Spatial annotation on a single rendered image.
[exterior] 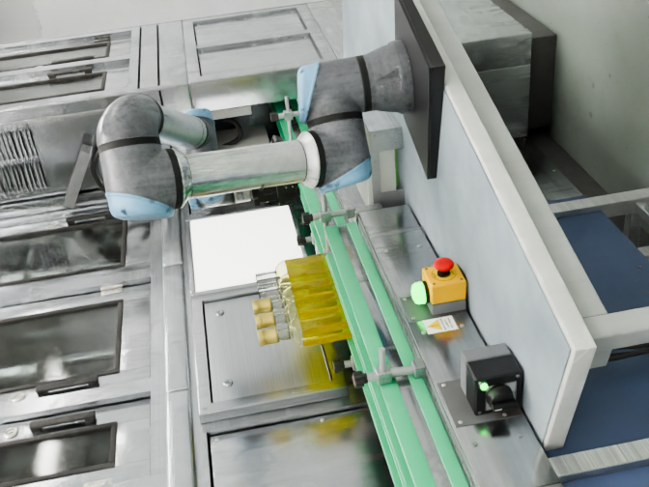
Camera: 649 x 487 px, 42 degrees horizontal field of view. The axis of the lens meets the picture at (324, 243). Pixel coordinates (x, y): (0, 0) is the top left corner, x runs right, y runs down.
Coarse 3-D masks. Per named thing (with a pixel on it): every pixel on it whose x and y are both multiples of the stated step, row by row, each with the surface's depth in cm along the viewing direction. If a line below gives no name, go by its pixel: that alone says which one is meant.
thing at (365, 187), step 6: (366, 132) 197; (366, 180) 219; (360, 186) 218; (366, 186) 217; (372, 186) 204; (360, 192) 216; (366, 192) 215; (372, 192) 205; (366, 198) 212; (372, 198) 206; (366, 204) 210; (372, 204) 206
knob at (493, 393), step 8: (488, 392) 136; (496, 392) 135; (504, 392) 135; (512, 392) 137; (488, 400) 137; (496, 400) 135; (504, 400) 135; (512, 400) 135; (496, 408) 134; (504, 408) 135; (512, 408) 135
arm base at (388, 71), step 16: (384, 48) 170; (400, 48) 169; (368, 64) 169; (384, 64) 168; (400, 64) 167; (368, 80) 168; (384, 80) 169; (400, 80) 169; (368, 96) 170; (384, 96) 170; (400, 96) 169; (400, 112) 174
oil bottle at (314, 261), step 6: (300, 258) 209; (306, 258) 208; (312, 258) 208; (318, 258) 208; (324, 258) 208; (282, 264) 207; (288, 264) 207; (294, 264) 207; (300, 264) 206; (306, 264) 206; (312, 264) 206; (318, 264) 206; (324, 264) 206; (276, 270) 206; (282, 270) 205; (288, 270) 205; (294, 270) 205; (300, 270) 205; (276, 276) 206
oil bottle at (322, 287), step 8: (320, 280) 200; (328, 280) 199; (288, 288) 198; (296, 288) 198; (304, 288) 197; (312, 288) 197; (320, 288) 197; (328, 288) 196; (288, 296) 195; (296, 296) 195; (304, 296) 195; (312, 296) 195
